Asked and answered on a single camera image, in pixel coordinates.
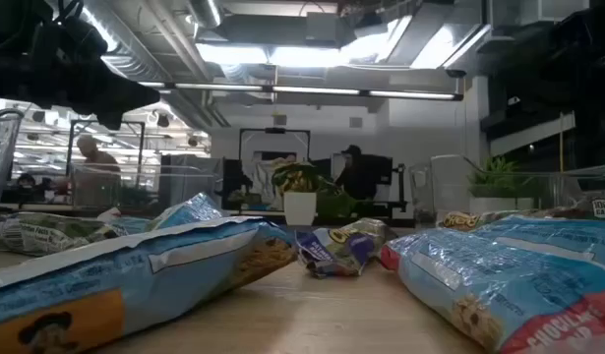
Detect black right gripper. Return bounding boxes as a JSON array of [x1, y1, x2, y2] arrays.
[[522, 9, 605, 119]]

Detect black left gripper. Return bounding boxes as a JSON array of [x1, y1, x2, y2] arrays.
[[35, 19, 161, 132]]

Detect green and white granola bar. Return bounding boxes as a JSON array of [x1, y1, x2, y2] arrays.
[[0, 210, 119, 258]]

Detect blue orange-panel granola bar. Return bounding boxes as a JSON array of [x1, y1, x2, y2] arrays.
[[0, 214, 299, 354]]

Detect blue brown Chewy granola bar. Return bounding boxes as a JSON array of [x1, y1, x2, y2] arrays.
[[438, 196, 605, 231]]

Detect person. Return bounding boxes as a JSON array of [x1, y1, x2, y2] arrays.
[[14, 171, 37, 198], [74, 134, 122, 198], [333, 144, 378, 201]]

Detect clear plastic bin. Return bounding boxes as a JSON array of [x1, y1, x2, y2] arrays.
[[408, 153, 605, 228], [0, 107, 26, 220], [69, 161, 220, 213]]

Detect black upright panel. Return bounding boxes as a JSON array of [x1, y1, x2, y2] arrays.
[[221, 157, 244, 210]]

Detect spiky plant in white pot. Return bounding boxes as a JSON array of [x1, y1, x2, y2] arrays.
[[466, 154, 542, 213]]

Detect small green background plant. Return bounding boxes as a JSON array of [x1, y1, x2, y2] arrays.
[[227, 190, 262, 207]]

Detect white draped cloth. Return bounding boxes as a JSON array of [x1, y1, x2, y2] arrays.
[[252, 155, 289, 198]]

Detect long ceiling light bar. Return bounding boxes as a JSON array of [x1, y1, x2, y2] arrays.
[[137, 80, 464, 102]]

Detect broadleaf plant in white pot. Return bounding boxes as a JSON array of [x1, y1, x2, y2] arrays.
[[271, 160, 358, 227]]

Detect black monitor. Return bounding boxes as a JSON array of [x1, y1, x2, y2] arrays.
[[360, 154, 394, 201]]

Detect black frame stand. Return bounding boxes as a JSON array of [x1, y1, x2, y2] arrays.
[[65, 118, 147, 198], [237, 126, 312, 163]]

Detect yellow extension cable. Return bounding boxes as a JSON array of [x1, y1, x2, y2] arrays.
[[556, 111, 565, 173]]

